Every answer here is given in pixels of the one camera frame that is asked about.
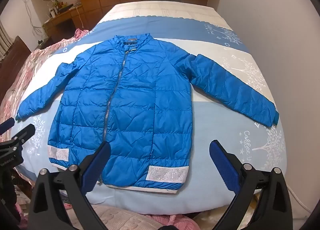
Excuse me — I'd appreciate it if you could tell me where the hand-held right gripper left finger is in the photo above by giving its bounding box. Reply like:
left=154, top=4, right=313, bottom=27
left=29, top=141, right=112, bottom=230

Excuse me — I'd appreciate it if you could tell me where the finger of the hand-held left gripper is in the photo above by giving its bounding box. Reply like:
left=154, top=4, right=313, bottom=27
left=9, top=124, right=36, bottom=146
left=0, top=118, right=15, bottom=135

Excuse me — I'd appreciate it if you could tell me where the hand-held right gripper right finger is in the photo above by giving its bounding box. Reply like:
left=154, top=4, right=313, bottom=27
left=209, top=139, right=294, bottom=230

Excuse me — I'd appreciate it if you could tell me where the blue puffer jacket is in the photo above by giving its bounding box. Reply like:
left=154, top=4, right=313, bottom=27
left=15, top=34, right=280, bottom=191

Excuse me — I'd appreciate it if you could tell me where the beige quilt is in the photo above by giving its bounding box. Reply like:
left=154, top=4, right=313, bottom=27
left=82, top=204, right=165, bottom=230

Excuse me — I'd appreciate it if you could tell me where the dark wooden headboard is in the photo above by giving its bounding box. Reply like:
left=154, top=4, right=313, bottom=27
left=0, top=35, right=31, bottom=100

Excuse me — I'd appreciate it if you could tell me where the pink floral blanket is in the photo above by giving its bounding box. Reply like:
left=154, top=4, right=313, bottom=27
left=0, top=28, right=91, bottom=188

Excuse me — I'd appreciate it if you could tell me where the pink cloth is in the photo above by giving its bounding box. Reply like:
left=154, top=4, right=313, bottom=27
left=145, top=214, right=198, bottom=230

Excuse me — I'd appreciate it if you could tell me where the grey curtain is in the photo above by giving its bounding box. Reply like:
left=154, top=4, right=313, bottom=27
left=0, top=19, right=13, bottom=57

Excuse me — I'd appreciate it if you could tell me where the wooden desk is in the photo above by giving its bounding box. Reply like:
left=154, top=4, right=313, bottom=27
left=42, top=5, right=88, bottom=43

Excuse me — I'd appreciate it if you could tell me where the bed with blue white sheet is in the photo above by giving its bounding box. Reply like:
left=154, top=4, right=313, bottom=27
left=0, top=0, right=287, bottom=215

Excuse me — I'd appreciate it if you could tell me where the white wall cable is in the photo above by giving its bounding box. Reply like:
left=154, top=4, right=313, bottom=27
left=21, top=0, right=48, bottom=38

